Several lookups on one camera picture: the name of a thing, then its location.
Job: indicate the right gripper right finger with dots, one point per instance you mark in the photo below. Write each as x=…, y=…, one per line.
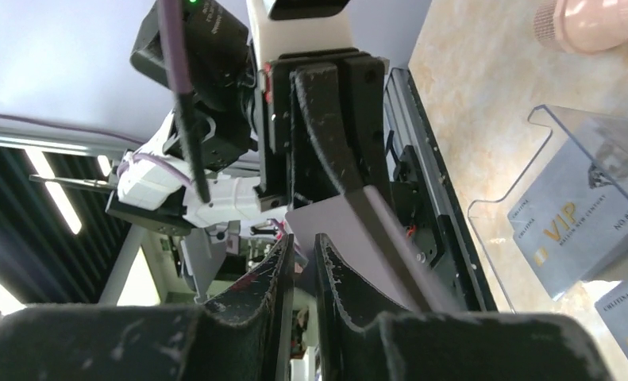
x=367, y=336

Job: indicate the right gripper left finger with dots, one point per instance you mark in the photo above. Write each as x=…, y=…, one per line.
x=241, y=334

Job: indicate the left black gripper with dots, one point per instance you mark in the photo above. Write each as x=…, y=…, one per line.
x=202, y=53

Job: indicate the clear plastic card box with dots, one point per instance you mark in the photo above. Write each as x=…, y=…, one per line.
x=519, y=287

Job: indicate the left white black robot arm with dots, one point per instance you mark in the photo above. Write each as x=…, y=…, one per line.
x=279, y=112

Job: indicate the grey white credit card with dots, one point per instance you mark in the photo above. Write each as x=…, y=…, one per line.
x=572, y=220

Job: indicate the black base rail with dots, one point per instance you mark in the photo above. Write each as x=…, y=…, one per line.
x=441, y=233

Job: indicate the pink cylindrical handle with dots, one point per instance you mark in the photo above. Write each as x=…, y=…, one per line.
x=581, y=27

